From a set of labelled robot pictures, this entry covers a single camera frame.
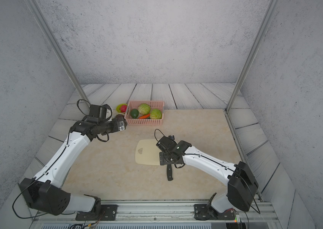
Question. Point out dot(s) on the orange carrot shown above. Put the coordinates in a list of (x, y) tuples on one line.
[(145, 116)]

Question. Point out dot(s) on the dark green avocado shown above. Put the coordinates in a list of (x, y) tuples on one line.
[(134, 113)]

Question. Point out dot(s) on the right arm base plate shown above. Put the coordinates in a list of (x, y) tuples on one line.
[(205, 212)]

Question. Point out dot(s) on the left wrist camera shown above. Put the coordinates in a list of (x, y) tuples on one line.
[(102, 112)]

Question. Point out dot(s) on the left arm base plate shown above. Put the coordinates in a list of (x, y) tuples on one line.
[(108, 212)]

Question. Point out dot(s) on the pink plastic basket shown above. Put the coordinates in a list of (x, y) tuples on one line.
[(144, 122)]

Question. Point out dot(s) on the yellow green bowl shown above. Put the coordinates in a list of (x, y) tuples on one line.
[(118, 107)]

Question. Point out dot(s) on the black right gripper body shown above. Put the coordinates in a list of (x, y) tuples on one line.
[(165, 158)]

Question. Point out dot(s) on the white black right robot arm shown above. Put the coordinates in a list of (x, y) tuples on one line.
[(239, 179)]

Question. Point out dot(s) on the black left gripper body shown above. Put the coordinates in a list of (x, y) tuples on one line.
[(111, 126)]

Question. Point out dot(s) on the aluminium frame post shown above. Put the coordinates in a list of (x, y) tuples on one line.
[(41, 21), (254, 49)]

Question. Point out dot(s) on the black handled kitchen knife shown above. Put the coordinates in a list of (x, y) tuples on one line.
[(169, 172)]

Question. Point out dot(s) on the green cabbage left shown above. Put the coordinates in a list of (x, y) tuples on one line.
[(144, 109)]

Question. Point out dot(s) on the left aluminium frame post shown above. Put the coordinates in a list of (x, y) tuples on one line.
[(41, 21)]

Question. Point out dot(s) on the green cabbage right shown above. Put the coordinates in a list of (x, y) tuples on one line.
[(156, 114)]

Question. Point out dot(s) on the cream plastic cutting board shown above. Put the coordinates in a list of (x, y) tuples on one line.
[(147, 153)]

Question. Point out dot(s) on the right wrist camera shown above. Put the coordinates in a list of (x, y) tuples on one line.
[(166, 144)]

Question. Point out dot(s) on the red apple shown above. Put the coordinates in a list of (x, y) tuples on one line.
[(123, 108)]

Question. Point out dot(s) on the green cabbage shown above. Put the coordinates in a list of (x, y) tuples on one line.
[(156, 114), (144, 109)]

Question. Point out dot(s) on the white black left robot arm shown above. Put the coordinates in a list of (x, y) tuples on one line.
[(44, 191)]

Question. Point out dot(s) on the right aluminium frame post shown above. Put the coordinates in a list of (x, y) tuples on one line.
[(254, 49)]

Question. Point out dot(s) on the aluminium mounting rail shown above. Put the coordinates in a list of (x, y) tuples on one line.
[(164, 214)]

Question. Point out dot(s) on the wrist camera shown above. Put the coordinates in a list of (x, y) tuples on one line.
[(166, 144), (102, 112)]

